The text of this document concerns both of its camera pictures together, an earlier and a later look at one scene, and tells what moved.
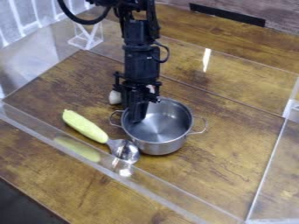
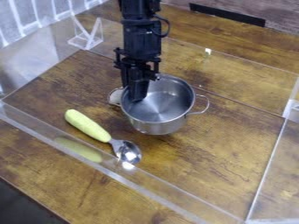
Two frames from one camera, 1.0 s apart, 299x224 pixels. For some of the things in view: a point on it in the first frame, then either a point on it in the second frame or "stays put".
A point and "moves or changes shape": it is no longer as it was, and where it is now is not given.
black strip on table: x=228 y=15 stays put
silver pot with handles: x=162 y=134 moves or changes shape
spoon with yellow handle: x=123 y=149 stays put
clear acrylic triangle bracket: x=89 y=35 stays put
